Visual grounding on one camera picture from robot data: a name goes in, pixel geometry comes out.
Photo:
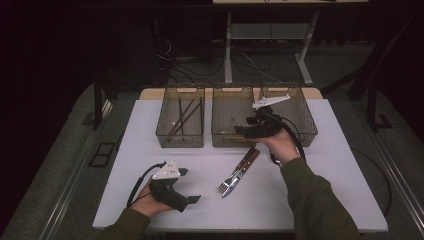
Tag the aluminium floor rail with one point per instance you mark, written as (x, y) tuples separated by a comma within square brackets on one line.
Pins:
[(72, 186), (404, 186)]

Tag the smoky clear plastic bin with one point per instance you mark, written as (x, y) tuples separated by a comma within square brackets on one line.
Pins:
[(226, 113), (300, 116), (180, 141)]

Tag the white frame desk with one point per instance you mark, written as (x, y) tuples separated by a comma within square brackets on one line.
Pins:
[(228, 50)]

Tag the black metal stand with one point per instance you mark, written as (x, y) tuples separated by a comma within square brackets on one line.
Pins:
[(97, 106), (371, 100)]

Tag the person's right hand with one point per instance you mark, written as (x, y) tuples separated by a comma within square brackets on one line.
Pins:
[(283, 146)]

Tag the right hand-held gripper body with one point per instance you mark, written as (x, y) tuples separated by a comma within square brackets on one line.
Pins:
[(268, 125)]

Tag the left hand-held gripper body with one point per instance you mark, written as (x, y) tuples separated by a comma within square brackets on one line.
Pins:
[(164, 192)]

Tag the person's left hand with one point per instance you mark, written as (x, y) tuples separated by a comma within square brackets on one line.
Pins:
[(146, 205)]

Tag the brown wooden chopstick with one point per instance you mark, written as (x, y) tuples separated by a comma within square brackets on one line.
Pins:
[(186, 118), (181, 116)]

